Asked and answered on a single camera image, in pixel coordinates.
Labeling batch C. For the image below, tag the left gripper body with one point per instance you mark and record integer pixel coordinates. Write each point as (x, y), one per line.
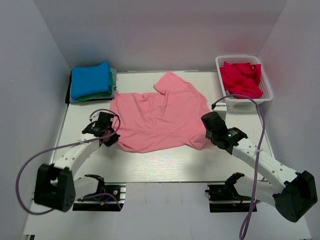
(111, 130)

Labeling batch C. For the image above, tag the pink t-shirt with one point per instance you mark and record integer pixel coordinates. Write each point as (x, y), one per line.
(167, 118)

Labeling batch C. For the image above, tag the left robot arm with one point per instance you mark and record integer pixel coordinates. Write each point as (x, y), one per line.
(56, 187)

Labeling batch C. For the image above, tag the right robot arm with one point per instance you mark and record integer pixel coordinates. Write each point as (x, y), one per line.
(292, 193)

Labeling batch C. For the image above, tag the green folded t-shirt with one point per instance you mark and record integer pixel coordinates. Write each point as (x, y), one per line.
(103, 95)

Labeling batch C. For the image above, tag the black folded t-shirt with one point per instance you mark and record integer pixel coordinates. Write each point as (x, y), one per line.
(67, 97)

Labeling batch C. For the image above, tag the blue folded t-shirt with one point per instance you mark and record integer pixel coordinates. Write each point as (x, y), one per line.
(90, 80)

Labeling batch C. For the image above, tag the white plastic basket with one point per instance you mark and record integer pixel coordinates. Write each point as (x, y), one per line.
(237, 59)

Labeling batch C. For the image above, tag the red t-shirt in basket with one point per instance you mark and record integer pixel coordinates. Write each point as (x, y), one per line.
(242, 79)

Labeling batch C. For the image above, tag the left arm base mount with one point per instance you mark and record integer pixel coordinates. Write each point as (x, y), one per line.
(105, 196)

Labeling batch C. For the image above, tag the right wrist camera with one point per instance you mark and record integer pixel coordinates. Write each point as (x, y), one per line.
(220, 109)

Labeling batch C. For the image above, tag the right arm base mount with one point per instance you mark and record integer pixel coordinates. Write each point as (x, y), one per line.
(224, 198)

